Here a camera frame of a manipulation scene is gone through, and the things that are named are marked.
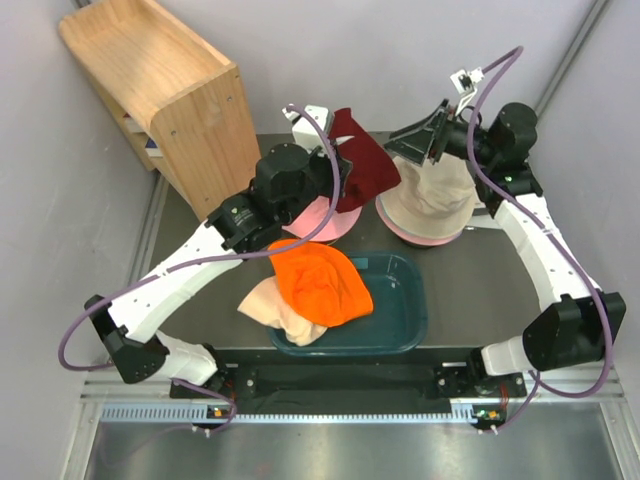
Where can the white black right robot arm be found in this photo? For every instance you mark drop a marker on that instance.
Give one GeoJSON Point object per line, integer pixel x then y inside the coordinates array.
{"type": "Point", "coordinates": [578, 322]}

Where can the orange bucket hat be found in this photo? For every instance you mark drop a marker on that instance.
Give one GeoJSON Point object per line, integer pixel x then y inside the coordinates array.
{"type": "Point", "coordinates": [320, 283]}

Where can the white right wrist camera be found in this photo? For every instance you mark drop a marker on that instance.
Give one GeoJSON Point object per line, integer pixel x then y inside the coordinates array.
{"type": "Point", "coordinates": [465, 83]}

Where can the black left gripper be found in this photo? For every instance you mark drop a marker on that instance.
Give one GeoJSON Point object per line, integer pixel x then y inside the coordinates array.
{"type": "Point", "coordinates": [325, 162]}

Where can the gold wire hat stand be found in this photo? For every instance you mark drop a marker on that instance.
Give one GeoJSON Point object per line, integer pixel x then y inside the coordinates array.
{"type": "Point", "coordinates": [325, 243]}

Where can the peach bucket hat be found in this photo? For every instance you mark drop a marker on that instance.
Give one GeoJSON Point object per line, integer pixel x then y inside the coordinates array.
{"type": "Point", "coordinates": [265, 305]}

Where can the aluminium frame rail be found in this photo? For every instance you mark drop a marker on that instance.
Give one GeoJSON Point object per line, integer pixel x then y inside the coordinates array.
{"type": "Point", "coordinates": [139, 432]}

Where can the teal plastic basin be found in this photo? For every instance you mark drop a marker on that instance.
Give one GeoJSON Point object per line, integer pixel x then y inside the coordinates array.
{"type": "Point", "coordinates": [398, 322]}

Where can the dark red bucket hat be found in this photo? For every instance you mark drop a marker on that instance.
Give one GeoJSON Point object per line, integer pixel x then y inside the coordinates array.
{"type": "Point", "coordinates": [373, 170]}

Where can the turquoise bucket hat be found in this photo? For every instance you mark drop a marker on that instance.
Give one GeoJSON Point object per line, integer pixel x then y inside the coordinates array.
{"type": "Point", "coordinates": [383, 215]}

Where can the beige bucket hat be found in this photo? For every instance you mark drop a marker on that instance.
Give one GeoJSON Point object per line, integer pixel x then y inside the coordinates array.
{"type": "Point", "coordinates": [432, 200]}

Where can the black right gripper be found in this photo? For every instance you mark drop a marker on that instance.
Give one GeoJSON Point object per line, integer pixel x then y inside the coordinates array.
{"type": "Point", "coordinates": [426, 138]}

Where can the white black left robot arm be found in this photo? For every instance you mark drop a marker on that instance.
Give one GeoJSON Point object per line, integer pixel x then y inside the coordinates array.
{"type": "Point", "coordinates": [241, 228]}

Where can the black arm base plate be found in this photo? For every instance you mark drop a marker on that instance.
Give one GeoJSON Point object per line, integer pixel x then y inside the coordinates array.
{"type": "Point", "coordinates": [433, 382]}

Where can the light pink bucket hat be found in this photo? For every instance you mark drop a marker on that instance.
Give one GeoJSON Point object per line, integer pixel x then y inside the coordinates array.
{"type": "Point", "coordinates": [419, 241]}

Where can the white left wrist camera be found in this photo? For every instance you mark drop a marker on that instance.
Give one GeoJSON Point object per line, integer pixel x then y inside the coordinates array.
{"type": "Point", "coordinates": [304, 134]}

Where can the wooden shelf unit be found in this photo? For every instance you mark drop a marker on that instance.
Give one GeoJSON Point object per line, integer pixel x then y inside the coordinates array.
{"type": "Point", "coordinates": [186, 95]}

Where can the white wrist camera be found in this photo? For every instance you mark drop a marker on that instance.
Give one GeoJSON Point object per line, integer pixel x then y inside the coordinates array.
{"type": "Point", "coordinates": [304, 134]}
{"type": "Point", "coordinates": [465, 83]}

